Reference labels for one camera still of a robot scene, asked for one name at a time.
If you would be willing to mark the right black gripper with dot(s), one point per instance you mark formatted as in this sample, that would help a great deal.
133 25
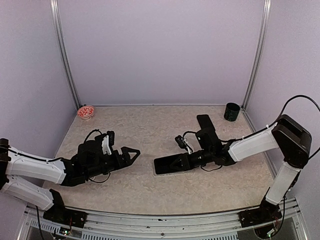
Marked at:
186 163

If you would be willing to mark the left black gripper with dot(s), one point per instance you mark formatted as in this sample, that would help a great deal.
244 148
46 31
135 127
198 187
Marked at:
123 163

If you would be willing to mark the teal-edged smartphone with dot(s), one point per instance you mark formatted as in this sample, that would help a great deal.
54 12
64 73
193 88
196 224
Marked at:
161 166

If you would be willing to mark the clear magsafe case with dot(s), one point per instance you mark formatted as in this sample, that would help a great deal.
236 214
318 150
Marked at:
168 167

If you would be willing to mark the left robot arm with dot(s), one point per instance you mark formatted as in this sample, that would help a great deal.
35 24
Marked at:
93 158

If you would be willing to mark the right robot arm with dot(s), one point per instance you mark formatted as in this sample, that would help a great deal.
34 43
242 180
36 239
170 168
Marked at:
285 134

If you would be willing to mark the red white patterned bowl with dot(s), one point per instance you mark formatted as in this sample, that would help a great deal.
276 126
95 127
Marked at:
86 112

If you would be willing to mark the dark green cup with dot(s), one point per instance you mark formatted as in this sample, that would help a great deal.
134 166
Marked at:
231 111

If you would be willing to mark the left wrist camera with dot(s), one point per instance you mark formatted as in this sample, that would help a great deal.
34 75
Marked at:
107 143

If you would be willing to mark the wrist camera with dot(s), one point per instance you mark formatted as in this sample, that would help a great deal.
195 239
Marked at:
183 144
107 143

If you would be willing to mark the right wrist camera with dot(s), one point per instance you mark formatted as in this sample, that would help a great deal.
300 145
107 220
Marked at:
183 144

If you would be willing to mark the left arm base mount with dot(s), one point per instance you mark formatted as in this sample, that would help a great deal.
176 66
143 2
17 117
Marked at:
58 213

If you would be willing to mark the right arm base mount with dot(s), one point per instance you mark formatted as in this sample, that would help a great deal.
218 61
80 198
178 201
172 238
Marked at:
266 212

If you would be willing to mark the front aluminium rail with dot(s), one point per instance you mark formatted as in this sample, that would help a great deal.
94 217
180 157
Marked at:
103 225

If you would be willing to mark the left aluminium frame post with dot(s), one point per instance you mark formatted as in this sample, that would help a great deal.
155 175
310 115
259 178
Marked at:
54 5

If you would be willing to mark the aluminium frame post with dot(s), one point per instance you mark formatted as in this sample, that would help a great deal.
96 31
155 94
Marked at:
54 5
258 53

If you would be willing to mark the right aluminium frame post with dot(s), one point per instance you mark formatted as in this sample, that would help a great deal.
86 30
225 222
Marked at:
258 53

